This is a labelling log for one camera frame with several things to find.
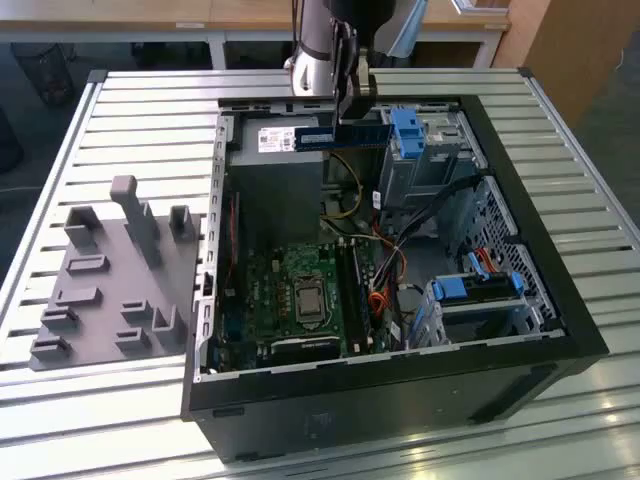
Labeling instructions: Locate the blue RAM stick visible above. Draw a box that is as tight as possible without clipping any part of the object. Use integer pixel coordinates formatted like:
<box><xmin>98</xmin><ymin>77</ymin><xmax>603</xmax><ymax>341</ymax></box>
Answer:
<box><xmin>294</xmin><ymin>124</ymin><xmax>392</xmax><ymax>152</ymax></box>

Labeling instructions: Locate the black RAM slot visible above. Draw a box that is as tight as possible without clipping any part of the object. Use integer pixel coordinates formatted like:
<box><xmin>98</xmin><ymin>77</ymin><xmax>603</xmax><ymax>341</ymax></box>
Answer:
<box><xmin>333</xmin><ymin>238</ymin><xmax>357</xmax><ymax>354</ymax></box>

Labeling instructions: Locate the blue disk carrier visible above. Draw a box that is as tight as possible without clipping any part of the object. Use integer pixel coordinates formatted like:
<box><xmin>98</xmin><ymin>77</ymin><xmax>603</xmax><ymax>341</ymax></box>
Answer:
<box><xmin>392</xmin><ymin>107</ymin><xmax>426</xmax><ymax>159</ymax></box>
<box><xmin>430</xmin><ymin>273</ymin><xmax>524</xmax><ymax>307</ymax></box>

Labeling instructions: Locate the gray power supply unit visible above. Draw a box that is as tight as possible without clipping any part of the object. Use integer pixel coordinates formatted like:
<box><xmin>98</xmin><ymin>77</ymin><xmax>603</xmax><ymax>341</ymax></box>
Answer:
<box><xmin>227</xmin><ymin>117</ymin><xmax>326</xmax><ymax>241</ymax></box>

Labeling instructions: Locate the green motherboard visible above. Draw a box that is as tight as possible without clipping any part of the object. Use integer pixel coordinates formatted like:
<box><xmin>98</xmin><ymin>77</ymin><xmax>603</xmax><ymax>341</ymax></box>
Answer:
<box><xmin>214</xmin><ymin>237</ymin><xmax>401</xmax><ymax>374</ymax></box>

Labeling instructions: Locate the wooden desk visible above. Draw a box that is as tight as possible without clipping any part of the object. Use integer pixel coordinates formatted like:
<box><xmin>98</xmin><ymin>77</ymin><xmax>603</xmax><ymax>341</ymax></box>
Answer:
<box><xmin>0</xmin><ymin>0</ymin><xmax>511</xmax><ymax>69</ymax></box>

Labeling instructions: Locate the wooden cabinet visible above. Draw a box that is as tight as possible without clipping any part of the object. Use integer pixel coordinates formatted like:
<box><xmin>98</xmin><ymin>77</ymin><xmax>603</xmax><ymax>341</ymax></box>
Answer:
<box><xmin>492</xmin><ymin>0</ymin><xmax>640</xmax><ymax>129</ymax></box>

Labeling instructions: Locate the silver CPU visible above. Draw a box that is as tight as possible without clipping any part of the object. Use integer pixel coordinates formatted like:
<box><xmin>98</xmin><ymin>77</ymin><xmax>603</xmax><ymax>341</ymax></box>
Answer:
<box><xmin>298</xmin><ymin>289</ymin><xmax>324</xmax><ymax>321</ymax></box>

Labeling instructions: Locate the round gray speaker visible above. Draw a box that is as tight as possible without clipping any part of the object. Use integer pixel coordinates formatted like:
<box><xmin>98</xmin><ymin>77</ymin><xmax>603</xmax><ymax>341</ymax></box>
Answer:
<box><xmin>397</xmin><ymin>283</ymin><xmax>427</xmax><ymax>315</ymax></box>

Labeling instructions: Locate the CPU socket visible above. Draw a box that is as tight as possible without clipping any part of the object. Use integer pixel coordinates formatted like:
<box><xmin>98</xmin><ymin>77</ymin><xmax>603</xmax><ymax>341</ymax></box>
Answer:
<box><xmin>291</xmin><ymin>274</ymin><xmax>334</xmax><ymax>334</ymax></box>

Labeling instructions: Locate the black graphics card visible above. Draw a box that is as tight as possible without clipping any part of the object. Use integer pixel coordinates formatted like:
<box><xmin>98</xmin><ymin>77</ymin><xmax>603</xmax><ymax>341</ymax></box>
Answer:
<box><xmin>269</xmin><ymin>335</ymin><xmax>342</xmax><ymax>364</ymax></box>

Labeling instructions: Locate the black mesh bin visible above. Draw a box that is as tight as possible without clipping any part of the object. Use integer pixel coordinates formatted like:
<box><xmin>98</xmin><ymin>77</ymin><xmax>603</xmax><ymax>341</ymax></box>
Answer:
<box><xmin>9</xmin><ymin>42</ymin><xmax>77</xmax><ymax>106</ymax></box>

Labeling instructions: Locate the black PC case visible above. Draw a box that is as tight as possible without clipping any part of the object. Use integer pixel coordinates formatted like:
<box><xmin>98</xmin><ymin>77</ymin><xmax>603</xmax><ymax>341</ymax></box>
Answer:
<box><xmin>179</xmin><ymin>92</ymin><xmax>611</xmax><ymax>464</ymax></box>

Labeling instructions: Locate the gray parts rack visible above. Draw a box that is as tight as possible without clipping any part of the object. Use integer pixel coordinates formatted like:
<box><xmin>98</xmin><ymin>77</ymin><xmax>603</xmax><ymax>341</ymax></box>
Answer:
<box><xmin>27</xmin><ymin>174</ymin><xmax>204</xmax><ymax>374</ymax></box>

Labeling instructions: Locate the yellow wire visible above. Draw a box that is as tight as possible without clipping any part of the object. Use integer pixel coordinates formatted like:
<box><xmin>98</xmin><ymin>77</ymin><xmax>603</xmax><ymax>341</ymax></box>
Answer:
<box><xmin>322</xmin><ymin>152</ymin><xmax>365</xmax><ymax>221</ymax></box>

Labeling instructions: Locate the black cable bundle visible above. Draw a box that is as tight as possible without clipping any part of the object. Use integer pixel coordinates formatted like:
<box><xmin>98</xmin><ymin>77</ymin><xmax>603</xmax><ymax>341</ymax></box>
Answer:
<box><xmin>377</xmin><ymin>174</ymin><xmax>484</xmax><ymax>251</ymax></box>

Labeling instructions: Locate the red black twisted wire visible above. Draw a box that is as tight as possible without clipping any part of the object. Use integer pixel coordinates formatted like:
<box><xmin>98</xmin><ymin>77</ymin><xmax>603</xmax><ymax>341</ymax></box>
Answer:
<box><xmin>223</xmin><ymin>193</ymin><xmax>240</xmax><ymax>297</ymax></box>

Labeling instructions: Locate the blue data wire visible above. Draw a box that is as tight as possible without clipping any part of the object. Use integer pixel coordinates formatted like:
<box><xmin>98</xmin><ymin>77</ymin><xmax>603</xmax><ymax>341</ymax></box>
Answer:
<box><xmin>468</xmin><ymin>249</ymin><xmax>494</xmax><ymax>279</ymax></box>

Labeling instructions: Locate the orange wire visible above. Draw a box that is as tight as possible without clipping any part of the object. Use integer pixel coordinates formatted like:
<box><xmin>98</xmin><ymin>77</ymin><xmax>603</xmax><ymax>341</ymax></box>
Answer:
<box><xmin>368</xmin><ymin>290</ymin><xmax>401</xmax><ymax>322</ymax></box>

